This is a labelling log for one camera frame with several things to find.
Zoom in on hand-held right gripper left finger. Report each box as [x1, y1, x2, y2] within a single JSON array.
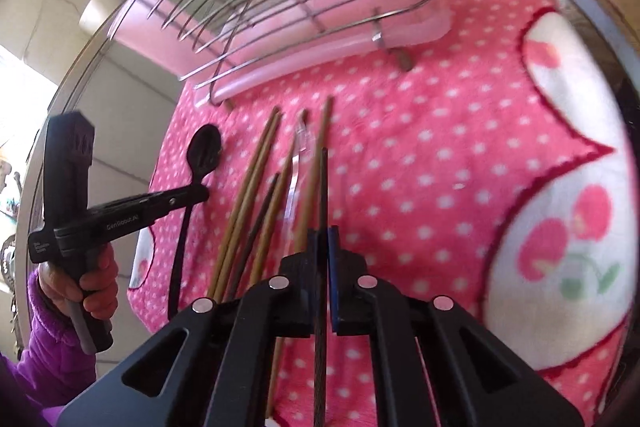
[[57, 229, 326, 427]]

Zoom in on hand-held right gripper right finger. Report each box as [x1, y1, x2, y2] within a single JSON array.
[[327, 227, 586, 427]]

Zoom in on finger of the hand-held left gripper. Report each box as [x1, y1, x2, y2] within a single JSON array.
[[144, 184, 211, 222]]

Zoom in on black spoon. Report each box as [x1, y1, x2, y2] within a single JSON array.
[[166, 123, 222, 325]]

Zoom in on light wooden chopstick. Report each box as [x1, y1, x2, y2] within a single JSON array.
[[207, 106, 280, 300], [217, 112, 285, 303]]

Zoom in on dark brown chopstick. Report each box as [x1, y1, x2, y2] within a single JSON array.
[[227, 173, 281, 303]]

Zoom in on black chopstick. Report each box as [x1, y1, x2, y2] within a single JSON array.
[[312, 148, 330, 427]]

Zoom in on brown wooden chopstick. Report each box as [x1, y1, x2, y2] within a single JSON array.
[[265, 96, 334, 418], [247, 108, 309, 283]]

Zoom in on clear plastic spoon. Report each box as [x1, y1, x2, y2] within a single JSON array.
[[282, 114, 313, 258]]

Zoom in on person's left forearm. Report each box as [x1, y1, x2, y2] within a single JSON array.
[[0, 269, 98, 427]]

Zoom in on person's left hand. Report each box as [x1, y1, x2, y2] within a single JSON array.
[[37, 251, 120, 321]]

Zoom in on pink polka-dot blanket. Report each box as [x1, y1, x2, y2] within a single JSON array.
[[127, 0, 631, 427]]

